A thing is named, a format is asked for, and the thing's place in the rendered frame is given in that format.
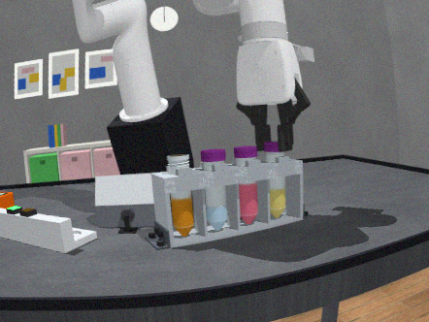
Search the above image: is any black table edge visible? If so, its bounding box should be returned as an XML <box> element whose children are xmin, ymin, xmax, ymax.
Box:
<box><xmin>0</xmin><ymin>155</ymin><xmax>429</xmax><ymax>310</ymax></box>

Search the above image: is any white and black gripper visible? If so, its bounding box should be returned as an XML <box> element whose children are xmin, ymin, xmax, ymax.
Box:
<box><xmin>236</xmin><ymin>38</ymin><xmax>311</xmax><ymax>152</ymax></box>

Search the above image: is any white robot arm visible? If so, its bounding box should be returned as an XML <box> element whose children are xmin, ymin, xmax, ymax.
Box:
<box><xmin>73</xmin><ymin>0</ymin><xmax>288</xmax><ymax>122</ymax></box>

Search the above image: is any orange digital multimeter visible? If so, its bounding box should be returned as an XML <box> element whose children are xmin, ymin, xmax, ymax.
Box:
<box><xmin>0</xmin><ymin>192</ymin><xmax>15</xmax><ymax>209</ymax></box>

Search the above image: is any white threaded tube neck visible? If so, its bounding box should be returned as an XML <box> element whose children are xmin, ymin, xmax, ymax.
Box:
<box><xmin>167</xmin><ymin>154</ymin><xmax>189</xmax><ymax>167</ymax></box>

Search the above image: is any white button panel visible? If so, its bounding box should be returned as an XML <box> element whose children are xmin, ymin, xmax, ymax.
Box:
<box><xmin>95</xmin><ymin>173</ymin><xmax>155</xmax><ymax>234</ymax></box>

